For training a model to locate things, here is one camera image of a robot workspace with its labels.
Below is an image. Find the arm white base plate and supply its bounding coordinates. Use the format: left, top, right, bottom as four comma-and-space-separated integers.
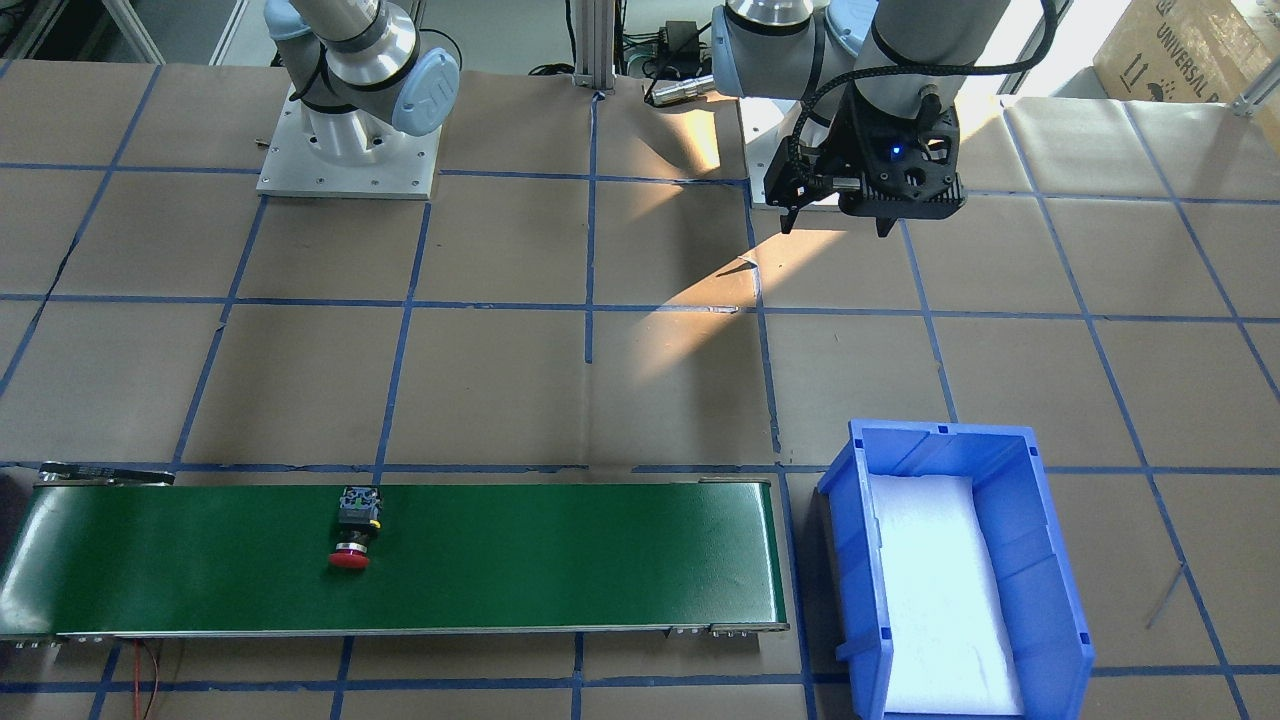
256, 100, 442, 201
739, 88, 870, 213

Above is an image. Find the blue plastic bin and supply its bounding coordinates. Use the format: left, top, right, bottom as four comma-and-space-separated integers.
818, 419, 1094, 719

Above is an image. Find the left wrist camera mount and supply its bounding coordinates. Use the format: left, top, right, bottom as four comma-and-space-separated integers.
764, 88, 966, 234

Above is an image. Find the red push button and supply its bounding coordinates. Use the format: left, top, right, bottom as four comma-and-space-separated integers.
328, 486, 383, 570

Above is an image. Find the white foam in bin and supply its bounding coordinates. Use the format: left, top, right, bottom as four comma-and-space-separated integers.
870, 475, 1024, 716

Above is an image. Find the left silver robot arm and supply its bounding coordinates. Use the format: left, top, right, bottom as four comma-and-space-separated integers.
710, 1, 1060, 236

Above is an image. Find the green conveyor belt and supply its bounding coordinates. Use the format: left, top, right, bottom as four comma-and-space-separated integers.
3, 480, 788, 642

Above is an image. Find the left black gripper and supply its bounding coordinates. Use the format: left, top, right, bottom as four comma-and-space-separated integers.
780, 86, 963, 238

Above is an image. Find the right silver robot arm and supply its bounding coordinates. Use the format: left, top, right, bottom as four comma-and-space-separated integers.
264, 1, 461, 137

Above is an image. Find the cardboard box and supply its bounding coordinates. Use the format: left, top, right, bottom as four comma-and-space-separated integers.
1093, 1, 1279, 102

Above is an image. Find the aluminium frame post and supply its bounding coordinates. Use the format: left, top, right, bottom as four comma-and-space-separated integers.
570, 1, 621, 95

